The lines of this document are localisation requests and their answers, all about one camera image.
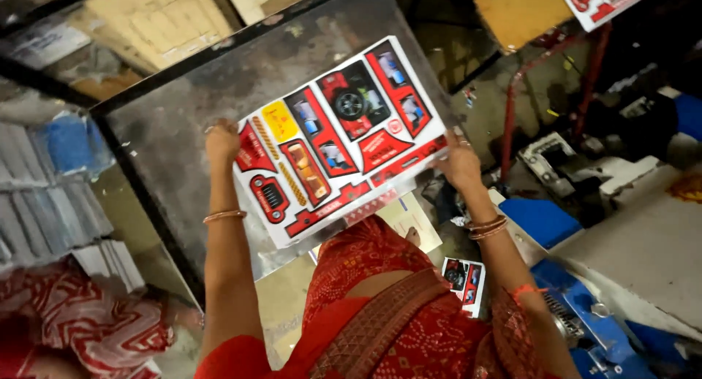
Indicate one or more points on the red metal stand frame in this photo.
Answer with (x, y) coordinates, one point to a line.
(548, 77)

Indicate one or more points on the blue plastic bag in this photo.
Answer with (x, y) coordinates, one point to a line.
(70, 144)

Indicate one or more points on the brown cardboard carton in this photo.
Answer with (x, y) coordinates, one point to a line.
(153, 22)

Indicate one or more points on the grey metal work table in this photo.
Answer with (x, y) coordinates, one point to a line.
(230, 116)

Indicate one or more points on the gold left wrist bangle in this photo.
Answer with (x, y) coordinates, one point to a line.
(224, 216)

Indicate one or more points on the person's right fingers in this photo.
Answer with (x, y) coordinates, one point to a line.
(457, 143)

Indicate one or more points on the white grey machine part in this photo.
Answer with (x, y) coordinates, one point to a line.
(581, 165)

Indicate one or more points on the blue metal machine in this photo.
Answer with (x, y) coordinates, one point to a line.
(595, 324)

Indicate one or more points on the person's red patterned sari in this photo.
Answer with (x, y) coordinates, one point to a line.
(384, 313)

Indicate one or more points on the orange wrist thread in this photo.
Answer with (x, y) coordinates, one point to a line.
(524, 291)

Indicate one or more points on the yellow wooden board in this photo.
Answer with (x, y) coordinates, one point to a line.
(515, 11)

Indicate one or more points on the red printed sticker sheet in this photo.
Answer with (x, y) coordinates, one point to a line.
(340, 138)

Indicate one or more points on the person's right hand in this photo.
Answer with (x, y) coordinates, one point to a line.
(462, 165)

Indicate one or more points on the stack of white sheets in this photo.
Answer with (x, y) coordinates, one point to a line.
(49, 203)

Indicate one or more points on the person's left hand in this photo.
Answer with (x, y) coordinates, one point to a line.
(221, 141)

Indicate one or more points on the gold right wrist bangles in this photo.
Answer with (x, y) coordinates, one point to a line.
(487, 227)

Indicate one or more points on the person's left fingers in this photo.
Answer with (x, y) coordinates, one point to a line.
(224, 124)

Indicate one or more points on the red sticker sheet on board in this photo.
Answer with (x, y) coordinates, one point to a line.
(603, 0)

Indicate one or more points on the small red sticker sheet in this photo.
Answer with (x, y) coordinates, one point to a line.
(465, 284)

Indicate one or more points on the cream paper sheet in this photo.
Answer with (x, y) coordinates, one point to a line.
(408, 220)

